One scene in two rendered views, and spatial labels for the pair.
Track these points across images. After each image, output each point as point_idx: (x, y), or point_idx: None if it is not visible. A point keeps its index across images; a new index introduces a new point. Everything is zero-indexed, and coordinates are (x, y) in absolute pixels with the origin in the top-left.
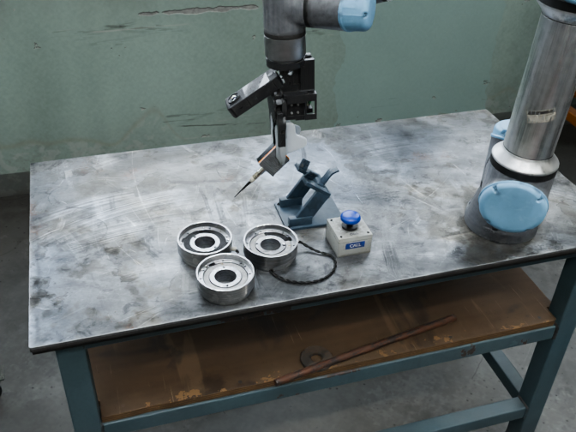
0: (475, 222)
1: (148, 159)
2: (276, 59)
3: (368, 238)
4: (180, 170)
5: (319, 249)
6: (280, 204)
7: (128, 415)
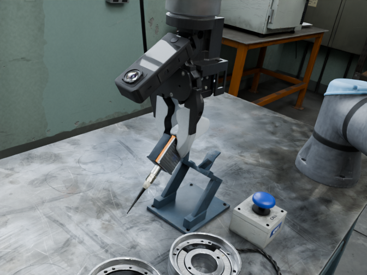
0: (324, 174)
1: None
2: (197, 13)
3: (283, 217)
4: (0, 196)
5: (237, 245)
6: (158, 205)
7: None
